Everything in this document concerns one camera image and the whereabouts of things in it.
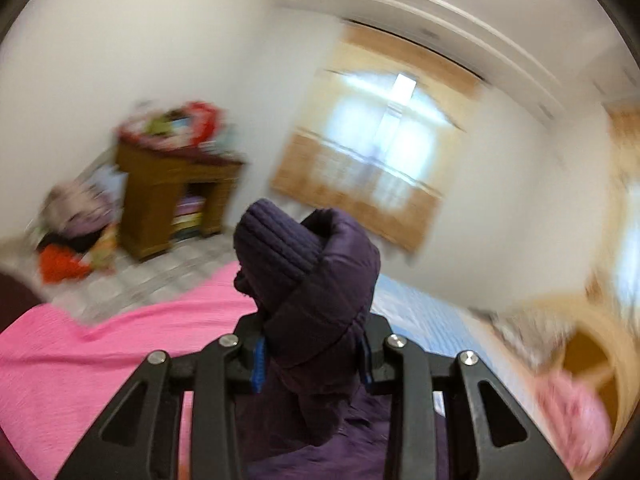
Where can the cream sheer patterned curtain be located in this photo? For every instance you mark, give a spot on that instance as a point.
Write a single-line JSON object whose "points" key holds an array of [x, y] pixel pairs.
{"points": [[625, 200]]}

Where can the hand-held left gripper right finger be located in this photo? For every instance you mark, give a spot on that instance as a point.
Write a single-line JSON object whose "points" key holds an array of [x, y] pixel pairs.
{"points": [[367, 367]]}

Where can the heap of clothes and bags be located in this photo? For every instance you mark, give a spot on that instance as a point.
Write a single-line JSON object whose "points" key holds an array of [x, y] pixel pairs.
{"points": [[75, 230]]}

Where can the wooden desk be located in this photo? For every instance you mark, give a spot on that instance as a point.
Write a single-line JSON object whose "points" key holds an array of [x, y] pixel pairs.
{"points": [[150, 200]]}

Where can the purple quilted jacket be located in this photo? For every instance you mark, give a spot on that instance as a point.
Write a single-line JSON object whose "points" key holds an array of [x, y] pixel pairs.
{"points": [[310, 305]]}

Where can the golden patterned curtain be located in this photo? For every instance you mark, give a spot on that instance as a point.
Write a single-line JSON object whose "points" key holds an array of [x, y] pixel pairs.
{"points": [[360, 170]]}

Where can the pink folded quilt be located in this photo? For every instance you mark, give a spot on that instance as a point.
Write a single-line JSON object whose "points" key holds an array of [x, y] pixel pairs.
{"points": [[575, 410]]}

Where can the striped floral pillow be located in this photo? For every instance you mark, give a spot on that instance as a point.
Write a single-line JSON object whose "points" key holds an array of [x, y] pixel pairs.
{"points": [[525, 335]]}

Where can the folded cloths in cabinet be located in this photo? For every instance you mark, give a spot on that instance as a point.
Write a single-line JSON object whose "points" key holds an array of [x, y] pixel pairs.
{"points": [[189, 215]]}

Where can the blue and pink printed bedcover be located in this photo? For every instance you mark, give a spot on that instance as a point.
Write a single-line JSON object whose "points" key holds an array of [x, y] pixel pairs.
{"points": [[100, 360]]}

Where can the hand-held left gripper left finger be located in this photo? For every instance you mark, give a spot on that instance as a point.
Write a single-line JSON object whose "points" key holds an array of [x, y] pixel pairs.
{"points": [[257, 366]]}

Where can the pile of colourful clothes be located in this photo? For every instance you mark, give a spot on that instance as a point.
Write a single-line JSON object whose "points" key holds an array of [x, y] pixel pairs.
{"points": [[170, 122]]}

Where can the cream round bed headboard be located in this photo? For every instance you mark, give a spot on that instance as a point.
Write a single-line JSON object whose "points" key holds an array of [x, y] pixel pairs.
{"points": [[595, 350]]}

